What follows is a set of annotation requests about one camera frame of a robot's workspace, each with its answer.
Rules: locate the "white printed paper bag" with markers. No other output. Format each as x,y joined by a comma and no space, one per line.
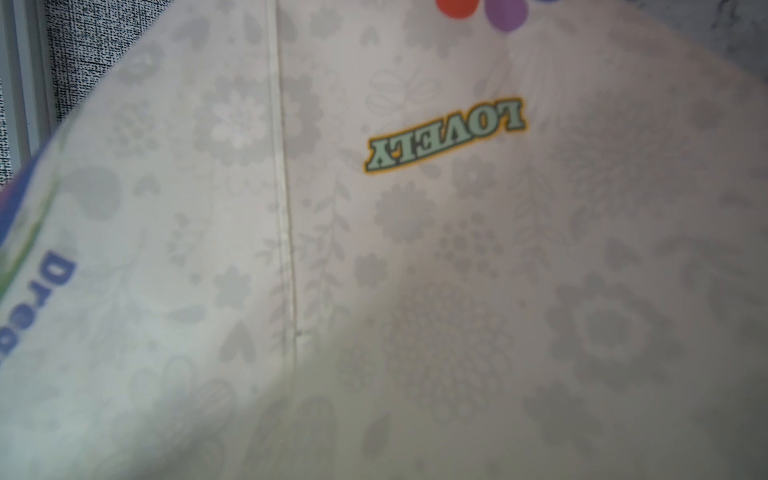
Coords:
393,240

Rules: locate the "aluminium cage frame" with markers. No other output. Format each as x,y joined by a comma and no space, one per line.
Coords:
31,114

